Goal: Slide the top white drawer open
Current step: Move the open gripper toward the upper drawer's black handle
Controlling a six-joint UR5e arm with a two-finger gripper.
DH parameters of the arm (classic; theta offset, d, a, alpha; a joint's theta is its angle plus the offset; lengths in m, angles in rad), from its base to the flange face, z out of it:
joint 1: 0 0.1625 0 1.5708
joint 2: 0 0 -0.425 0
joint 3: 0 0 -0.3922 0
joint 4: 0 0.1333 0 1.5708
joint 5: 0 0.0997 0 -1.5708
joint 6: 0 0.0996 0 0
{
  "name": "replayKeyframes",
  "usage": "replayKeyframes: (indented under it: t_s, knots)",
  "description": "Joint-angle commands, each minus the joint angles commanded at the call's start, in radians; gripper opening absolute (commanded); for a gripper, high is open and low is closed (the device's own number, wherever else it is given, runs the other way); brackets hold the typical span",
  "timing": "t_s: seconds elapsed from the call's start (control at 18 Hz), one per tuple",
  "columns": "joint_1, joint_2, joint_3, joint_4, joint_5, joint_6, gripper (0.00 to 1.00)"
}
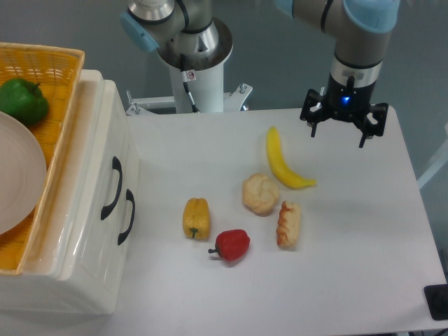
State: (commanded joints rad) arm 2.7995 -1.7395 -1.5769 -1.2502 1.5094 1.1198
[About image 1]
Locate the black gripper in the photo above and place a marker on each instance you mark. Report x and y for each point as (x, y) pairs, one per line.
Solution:
(348, 101)

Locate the black top drawer handle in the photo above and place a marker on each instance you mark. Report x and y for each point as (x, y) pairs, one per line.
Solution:
(115, 188)

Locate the black drawer handle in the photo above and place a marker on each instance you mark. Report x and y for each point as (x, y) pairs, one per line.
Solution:
(115, 188)
(129, 217)

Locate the white drawer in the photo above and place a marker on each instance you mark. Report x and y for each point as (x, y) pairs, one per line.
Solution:
(86, 293)
(87, 242)

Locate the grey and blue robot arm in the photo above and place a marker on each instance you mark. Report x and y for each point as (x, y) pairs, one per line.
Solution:
(361, 29)

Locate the white plastic drawer cabinet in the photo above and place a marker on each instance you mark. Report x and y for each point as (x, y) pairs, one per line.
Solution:
(36, 288)

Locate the yellow banana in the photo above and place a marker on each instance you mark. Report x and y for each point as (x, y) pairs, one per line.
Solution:
(278, 165)

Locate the round bread roll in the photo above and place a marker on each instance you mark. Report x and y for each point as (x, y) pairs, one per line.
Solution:
(260, 194)

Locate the red bell pepper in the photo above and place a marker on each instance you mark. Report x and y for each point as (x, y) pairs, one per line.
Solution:
(231, 245)

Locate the yellow bell pepper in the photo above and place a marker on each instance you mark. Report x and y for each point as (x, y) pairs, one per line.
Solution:
(196, 219)

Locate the black device at table edge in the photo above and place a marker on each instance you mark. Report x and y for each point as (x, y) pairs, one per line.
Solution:
(436, 298)

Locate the yellow woven basket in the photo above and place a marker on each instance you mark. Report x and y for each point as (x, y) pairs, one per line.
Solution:
(58, 71)

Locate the green bell pepper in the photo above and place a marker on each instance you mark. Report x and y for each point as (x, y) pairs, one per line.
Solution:
(24, 101)

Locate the pink round plate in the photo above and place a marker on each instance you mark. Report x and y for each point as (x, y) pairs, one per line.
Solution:
(23, 172)

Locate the white frame leg right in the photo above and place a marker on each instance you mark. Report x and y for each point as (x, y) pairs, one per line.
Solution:
(437, 161)

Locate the black bottom drawer handle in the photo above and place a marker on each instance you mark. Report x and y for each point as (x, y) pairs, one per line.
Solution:
(129, 217)

